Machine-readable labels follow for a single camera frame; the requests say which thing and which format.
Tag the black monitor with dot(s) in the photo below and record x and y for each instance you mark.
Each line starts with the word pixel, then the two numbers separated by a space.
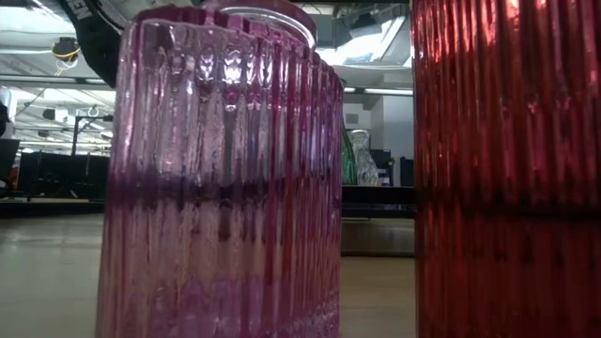
pixel 385 162

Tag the row of black desks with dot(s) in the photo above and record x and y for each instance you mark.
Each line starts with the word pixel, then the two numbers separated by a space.
pixel 61 173

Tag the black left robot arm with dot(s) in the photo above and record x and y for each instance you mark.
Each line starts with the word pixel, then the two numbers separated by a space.
pixel 96 42

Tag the clear bulbous glass vase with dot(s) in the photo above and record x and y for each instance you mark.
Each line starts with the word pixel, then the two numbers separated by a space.
pixel 365 159

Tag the black chair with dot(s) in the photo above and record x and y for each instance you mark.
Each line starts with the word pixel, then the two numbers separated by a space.
pixel 7 157

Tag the red ribbed cylinder vase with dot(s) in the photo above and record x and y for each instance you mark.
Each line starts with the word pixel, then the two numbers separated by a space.
pixel 507 188

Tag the black box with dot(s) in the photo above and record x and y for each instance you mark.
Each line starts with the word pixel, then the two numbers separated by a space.
pixel 407 173

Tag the black stand frame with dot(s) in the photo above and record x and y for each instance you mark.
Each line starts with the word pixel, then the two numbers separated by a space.
pixel 75 136

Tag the pink ribbed cylinder vase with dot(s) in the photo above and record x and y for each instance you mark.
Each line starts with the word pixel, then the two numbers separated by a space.
pixel 211 188

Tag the green faceted glass vase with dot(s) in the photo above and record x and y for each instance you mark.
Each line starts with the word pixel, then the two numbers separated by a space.
pixel 348 164

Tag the ceiling light strip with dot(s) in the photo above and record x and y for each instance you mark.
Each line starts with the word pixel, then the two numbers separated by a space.
pixel 380 91

